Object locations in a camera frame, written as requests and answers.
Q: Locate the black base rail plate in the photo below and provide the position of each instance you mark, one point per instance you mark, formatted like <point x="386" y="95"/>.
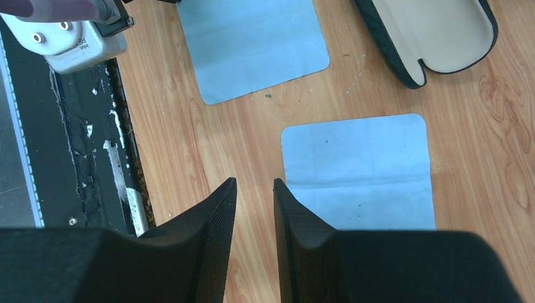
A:
<point x="78" y="143"/>

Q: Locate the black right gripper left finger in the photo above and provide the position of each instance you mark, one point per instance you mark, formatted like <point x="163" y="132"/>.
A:
<point x="183" y="260"/>

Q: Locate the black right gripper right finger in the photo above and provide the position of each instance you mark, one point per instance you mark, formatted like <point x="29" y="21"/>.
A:
<point x="318" y="263"/>

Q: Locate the blue cleaning cloth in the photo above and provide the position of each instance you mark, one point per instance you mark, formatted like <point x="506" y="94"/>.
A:
<point x="362" y="174"/>
<point x="240" y="47"/>

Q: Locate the black glasses case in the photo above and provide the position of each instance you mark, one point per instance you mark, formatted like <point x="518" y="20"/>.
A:
<point x="443" y="36"/>

